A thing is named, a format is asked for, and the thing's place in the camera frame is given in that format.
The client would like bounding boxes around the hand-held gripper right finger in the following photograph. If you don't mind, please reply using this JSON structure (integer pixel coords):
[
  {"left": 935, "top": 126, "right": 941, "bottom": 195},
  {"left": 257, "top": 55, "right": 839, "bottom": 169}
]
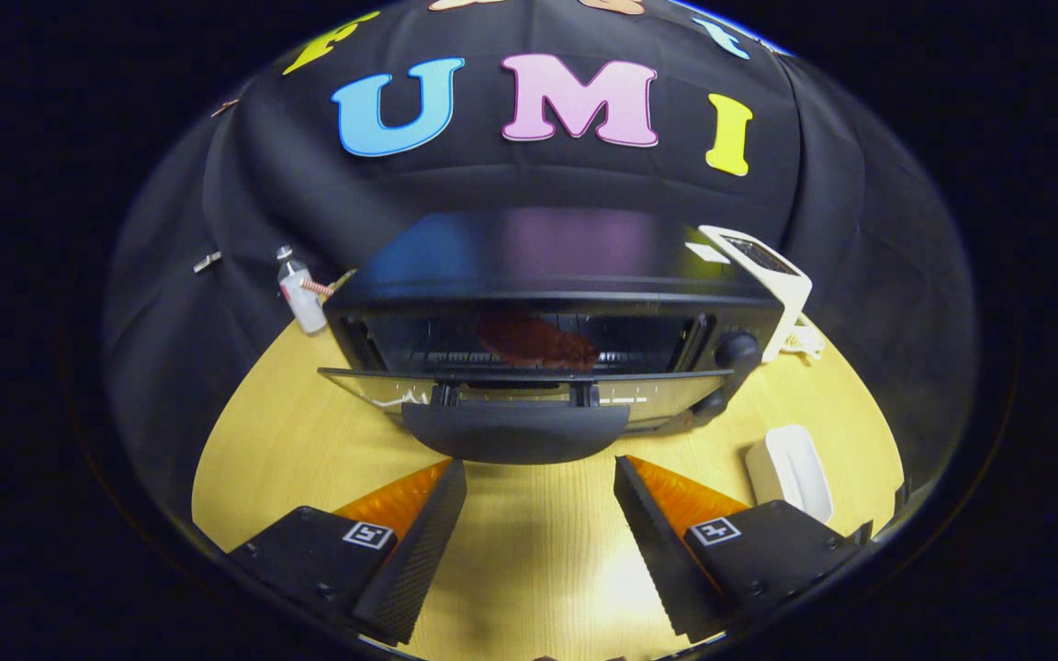
[{"left": 613, "top": 454, "right": 875, "bottom": 644}]

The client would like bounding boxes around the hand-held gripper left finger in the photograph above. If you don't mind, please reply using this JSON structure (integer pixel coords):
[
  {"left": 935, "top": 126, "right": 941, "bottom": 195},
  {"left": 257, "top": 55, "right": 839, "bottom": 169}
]
[{"left": 228, "top": 459, "right": 467, "bottom": 645}]

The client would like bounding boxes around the reddish brown meat strip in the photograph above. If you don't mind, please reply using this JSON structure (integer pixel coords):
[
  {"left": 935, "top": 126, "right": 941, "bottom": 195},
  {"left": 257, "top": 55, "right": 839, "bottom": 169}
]
[{"left": 477, "top": 312, "right": 600, "bottom": 373}]

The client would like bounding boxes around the black toaster oven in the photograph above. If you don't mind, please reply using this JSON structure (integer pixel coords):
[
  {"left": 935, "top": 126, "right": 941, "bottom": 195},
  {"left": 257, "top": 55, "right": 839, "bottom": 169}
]
[{"left": 318, "top": 207, "right": 785, "bottom": 465}]

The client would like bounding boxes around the white pop-up toaster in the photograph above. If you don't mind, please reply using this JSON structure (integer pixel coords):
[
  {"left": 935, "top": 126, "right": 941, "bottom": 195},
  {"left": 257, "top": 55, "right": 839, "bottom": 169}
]
[{"left": 699, "top": 225, "right": 813, "bottom": 364}]

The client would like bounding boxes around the white ribbed tray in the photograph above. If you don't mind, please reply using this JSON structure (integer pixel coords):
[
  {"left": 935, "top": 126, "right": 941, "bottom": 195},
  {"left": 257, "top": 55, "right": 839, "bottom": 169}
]
[{"left": 746, "top": 424, "right": 835, "bottom": 524}]

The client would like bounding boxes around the white divided dish with beans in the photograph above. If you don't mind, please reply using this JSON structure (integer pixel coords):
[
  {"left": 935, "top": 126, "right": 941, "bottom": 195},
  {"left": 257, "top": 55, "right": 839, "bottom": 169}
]
[{"left": 782, "top": 323, "right": 827, "bottom": 362}]

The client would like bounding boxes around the clear plastic bottle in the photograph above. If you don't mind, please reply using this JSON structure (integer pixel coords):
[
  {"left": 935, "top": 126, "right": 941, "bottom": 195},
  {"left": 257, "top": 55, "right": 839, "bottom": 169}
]
[{"left": 276, "top": 246, "right": 328, "bottom": 334}]

